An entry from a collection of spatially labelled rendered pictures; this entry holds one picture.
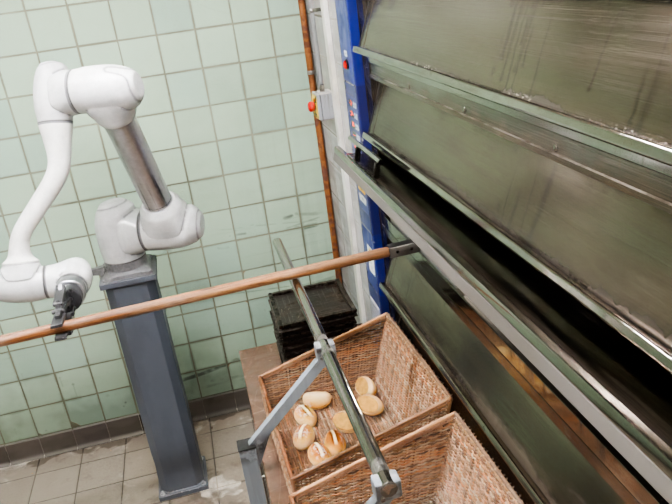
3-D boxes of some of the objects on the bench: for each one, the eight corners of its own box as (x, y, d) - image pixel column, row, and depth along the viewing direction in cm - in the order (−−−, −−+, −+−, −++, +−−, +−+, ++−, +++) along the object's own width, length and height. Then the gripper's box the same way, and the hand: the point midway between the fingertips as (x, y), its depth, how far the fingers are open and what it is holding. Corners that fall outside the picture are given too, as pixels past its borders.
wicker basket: (396, 377, 250) (388, 309, 239) (462, 478, 199) (456, 396, 188) (263, 412, 241) (249, 342, 230) (296, 527, 190) (280, 444, 179)
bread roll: (375, 419, 224) (382, 399, 225) (352, 408, 231) (359, 389, 232) (384, 421, 228) (391, 402, 229) (361, 411, 235) (368, 392, 236)
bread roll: (353, 436, 218) (359, 415, 219) (328, 427, 224) (334, 406, 225) (362, 437, 222) (368, 417, 223) (337, 428, 228) (343, 408, 229)
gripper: (75, 267, 201) (64, 302, 179) (90, 316, 207) (81, 355, 185) (48, 272, 200) (34, 308, 178) (63, 321, 206) (52, 362, 184)
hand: (60, 326), depth 185 cm, fingers closed on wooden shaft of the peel, 3 cm apart
